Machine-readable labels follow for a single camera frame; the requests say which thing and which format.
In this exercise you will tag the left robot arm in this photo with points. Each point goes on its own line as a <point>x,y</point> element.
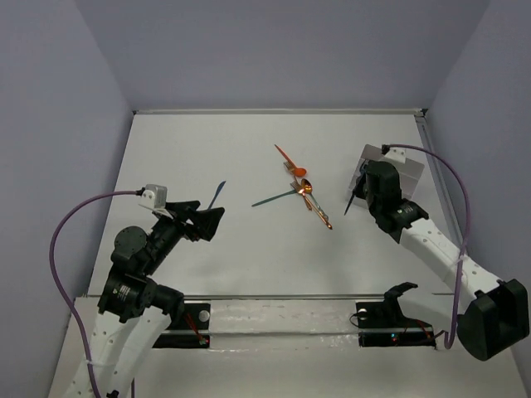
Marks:
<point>134,310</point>

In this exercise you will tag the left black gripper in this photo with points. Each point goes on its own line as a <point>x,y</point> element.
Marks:
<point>187,221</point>

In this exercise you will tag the copper metal spoon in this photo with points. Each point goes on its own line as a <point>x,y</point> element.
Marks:
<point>308,189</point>

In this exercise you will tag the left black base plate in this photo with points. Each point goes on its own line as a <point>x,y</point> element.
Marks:
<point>191,331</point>

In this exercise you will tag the blue plastic knife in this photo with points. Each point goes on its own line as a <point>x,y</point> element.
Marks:
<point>216,194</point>

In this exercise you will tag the white divided container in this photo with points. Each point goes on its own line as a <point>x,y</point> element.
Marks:
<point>410,172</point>

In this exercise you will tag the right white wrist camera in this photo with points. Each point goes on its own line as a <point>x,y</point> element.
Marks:
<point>393,154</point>

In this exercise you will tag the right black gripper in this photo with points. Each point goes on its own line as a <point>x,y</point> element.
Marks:
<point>359,188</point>

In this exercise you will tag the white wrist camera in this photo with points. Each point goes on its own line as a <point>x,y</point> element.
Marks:
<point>153,197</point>
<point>393,154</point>

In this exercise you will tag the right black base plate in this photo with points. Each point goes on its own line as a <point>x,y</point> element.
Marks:
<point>379,328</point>

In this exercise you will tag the blue plastic fork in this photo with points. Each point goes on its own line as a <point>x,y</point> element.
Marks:
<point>352,199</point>

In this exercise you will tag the orange plastic knife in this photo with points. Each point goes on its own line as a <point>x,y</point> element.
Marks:
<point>285,156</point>

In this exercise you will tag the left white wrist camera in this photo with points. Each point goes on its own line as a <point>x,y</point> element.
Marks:
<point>153,197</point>

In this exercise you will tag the orange plastic spoon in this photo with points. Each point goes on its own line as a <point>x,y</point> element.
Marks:
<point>297,171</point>

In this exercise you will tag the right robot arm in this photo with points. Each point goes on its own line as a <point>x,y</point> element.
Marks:
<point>488,314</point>

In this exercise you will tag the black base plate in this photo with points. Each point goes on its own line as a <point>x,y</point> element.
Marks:
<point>191,331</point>
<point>379,328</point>

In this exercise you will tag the teal plastic knife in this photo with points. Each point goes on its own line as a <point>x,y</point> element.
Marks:
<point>273,198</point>

